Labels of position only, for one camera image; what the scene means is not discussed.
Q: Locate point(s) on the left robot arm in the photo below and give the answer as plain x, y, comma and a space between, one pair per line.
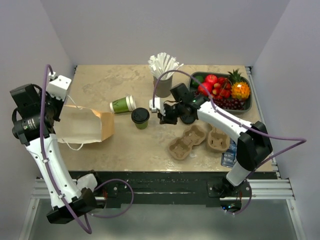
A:
33, 125

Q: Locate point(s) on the black coffee cup lid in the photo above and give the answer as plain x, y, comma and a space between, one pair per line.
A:
188, 119

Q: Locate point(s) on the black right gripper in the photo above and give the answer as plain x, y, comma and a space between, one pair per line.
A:
164, 119

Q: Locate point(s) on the blue razor blister pack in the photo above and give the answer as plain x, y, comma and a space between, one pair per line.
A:
228, 158

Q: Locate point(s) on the dark purple grape bunch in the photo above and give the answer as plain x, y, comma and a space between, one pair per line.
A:
229, 103

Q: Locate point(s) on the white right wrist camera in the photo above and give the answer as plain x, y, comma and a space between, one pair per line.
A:
157, 105

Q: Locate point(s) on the green paper coffee cup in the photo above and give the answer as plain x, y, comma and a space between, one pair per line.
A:
142, 125

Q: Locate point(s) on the grey fruit tray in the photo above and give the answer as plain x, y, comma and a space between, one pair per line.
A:
194, 90

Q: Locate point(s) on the small orange pineapple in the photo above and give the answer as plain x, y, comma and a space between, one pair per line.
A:
240, 89

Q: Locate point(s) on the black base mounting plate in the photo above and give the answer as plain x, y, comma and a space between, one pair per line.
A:
117, 188

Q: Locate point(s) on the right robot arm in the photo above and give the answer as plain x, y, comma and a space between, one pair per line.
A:
253, 145

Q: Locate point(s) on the green lime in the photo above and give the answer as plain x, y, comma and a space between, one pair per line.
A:
199, 80

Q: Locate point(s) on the brown paper bag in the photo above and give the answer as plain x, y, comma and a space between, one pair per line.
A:
80, 125

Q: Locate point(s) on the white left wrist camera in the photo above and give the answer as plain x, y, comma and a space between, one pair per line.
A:
58, 86

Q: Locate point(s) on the grey straw holder cup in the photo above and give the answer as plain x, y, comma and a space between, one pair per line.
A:
164, 87

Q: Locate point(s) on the red apple front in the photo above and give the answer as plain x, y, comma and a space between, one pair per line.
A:
205, 89

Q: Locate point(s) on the brown pulp cup carrier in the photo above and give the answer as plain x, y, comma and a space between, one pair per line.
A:
217, 140

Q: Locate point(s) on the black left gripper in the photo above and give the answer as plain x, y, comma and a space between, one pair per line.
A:
59, 102

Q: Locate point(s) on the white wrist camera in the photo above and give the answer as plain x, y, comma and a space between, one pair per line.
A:
157, 105
58, 86

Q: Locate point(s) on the white wrapped straws bundle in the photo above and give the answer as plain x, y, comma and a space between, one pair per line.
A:
163, 63

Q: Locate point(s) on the red apple with stem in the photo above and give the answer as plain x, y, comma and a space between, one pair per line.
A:
211, 79

